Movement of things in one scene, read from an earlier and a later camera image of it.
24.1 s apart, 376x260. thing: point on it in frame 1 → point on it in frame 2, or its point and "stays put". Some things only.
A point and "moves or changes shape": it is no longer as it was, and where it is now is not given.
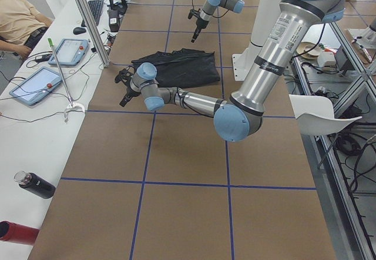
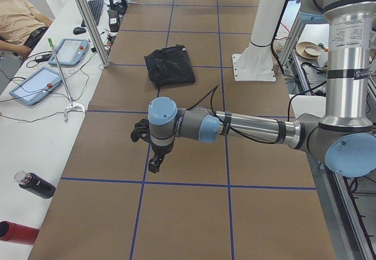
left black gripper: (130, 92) → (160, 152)
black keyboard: (96, 7) stays put
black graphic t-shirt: (183, 67) moves or changes shape
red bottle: (19, 233) stays put
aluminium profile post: (83, 5) stays put
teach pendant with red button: (34, 88) stays put
